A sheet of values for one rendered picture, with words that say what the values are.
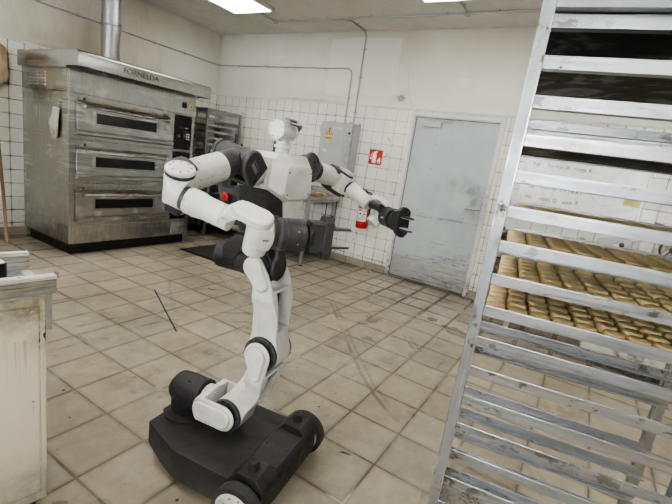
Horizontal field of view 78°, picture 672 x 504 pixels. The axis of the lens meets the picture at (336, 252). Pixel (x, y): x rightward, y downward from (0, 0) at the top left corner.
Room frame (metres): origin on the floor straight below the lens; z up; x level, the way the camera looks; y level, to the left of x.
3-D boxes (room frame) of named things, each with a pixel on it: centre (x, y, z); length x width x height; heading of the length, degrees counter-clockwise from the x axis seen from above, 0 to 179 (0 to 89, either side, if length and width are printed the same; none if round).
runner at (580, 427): (1.35, -0.84, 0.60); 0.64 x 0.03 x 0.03; 69
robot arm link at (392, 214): (1.75, -0.23, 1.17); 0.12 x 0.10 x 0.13; 23
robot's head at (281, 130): (1.55, 0.25, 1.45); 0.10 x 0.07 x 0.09; 159
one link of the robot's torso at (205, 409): (1.61, 0.38, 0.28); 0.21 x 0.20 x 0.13; 69
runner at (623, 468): (1.35, -0.84, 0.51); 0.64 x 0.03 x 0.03; 69
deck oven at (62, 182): (4.97, 2.72, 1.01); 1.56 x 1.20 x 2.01; 150
